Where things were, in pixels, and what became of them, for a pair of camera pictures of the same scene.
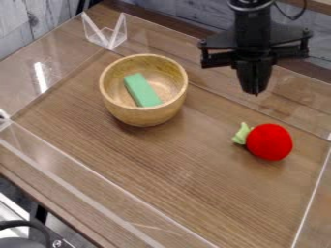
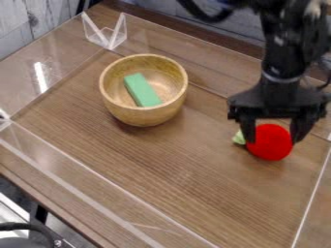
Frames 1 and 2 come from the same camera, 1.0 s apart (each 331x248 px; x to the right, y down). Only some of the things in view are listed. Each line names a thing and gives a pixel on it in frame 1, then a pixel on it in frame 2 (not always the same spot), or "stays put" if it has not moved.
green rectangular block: [142, 90] stays put
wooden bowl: [143, 88] stays put
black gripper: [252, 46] to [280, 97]
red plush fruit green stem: [269, 140] stays put
